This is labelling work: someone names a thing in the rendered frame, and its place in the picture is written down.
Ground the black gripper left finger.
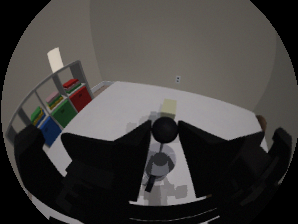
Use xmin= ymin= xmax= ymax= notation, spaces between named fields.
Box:
xmin=60 ymin=120 xmax=152 ymax=201

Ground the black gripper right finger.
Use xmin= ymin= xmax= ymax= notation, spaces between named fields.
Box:
xmin=177 ymin=120 xmax=265 ymax=198

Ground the french press coffee maker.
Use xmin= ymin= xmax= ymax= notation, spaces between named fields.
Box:
xmin=144 ymin=116 xmax=178 ymax=192

